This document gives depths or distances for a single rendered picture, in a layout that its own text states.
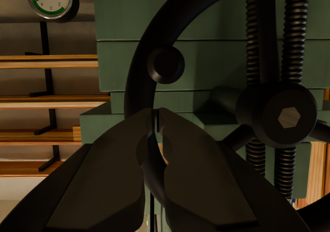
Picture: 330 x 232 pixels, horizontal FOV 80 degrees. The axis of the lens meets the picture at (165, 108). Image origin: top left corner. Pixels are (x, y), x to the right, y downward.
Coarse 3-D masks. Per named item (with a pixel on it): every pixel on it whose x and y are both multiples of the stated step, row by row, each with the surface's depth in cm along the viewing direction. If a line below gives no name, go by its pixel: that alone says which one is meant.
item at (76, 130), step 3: (75, 126) 52; (78, 126) 53; (75, 129) 53; (78, 129) 53; (75, 132) 53; (78, 132) 53; (75, 135) 53; (78, 135) 53; (75, 138) 53; (78, 138) 53
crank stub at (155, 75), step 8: (160, 48) 12; (168, 48) 12; (152, 56) 12; (160, 56) 12; (168, 56) 12; (176, 56) 12; (152, 64) 12; (160, 64) 12; (168, 64) 12; (176, 64) 12; (184, 64) 12; (152, 72) 12; (160, 72) 12; (168, 72) 12; (176, 72) 12; (160, 80) 12; (168, 80) 12; (176, 80) 13
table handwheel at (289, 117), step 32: (192, 0) 16; (256, 0) 18; (160, 32) 17; (128, 96) 18; (224, 96) 29; (256, 96) 18; (288, 96) 17; (256, 128) 17; (288, 128) 17; (320, 128) 19; (160, 160) 19; (160, 192) 19; (320, 224) 20
